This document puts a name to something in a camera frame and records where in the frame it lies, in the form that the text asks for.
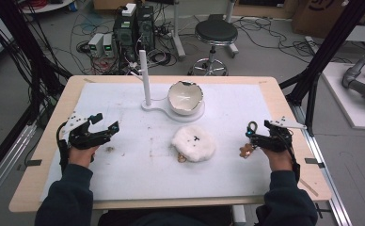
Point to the black round stool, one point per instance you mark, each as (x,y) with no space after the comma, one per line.
(216,31)

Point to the person's right hand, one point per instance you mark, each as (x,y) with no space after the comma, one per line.
(279,160)

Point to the white eggshell-shaped bowl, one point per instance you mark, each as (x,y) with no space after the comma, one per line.
(185,97)

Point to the person's dark clothing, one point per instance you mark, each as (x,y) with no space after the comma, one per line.
(165,218)

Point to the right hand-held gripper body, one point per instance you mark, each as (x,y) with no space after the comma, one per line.
(279,139)

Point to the cardboard box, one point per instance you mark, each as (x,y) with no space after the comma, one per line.
(321,15)

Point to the grey desk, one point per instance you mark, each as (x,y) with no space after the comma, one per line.
(364,34)

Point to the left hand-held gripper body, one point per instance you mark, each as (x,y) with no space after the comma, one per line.
(83,138)

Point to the black computer tower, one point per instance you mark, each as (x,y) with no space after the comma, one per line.
(124,34)
(145,28)

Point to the white round table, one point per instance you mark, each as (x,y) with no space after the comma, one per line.
(45,8)

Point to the wooden table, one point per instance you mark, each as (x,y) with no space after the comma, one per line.
(274,94)

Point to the grey tape strip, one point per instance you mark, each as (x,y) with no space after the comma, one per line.
(33,163)
(312,161)

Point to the black metal frame post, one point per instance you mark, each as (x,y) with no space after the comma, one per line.
(331,44)
(23,47)

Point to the white stand with pole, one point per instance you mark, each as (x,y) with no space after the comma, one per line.
(145,78)

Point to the white metal leg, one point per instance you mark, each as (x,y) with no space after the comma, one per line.
(177,34)
(231,28)

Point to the white power strip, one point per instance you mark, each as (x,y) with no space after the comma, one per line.
(311,44)

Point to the grey power supply unit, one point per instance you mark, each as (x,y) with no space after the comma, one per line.
(108,45)
(96,44)

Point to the aluminium rail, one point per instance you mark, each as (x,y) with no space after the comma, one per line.
(328,182)
(5,163)

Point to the person's left hand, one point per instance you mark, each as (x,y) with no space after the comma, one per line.
(81,157)

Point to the white box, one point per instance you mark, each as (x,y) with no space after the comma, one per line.
(129,9)

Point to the white platform board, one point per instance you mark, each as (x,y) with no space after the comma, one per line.
(350,106)

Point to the white table leg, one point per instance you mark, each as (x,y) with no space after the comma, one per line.
(239,216)

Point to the white table mat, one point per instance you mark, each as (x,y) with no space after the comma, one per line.
(139,175)

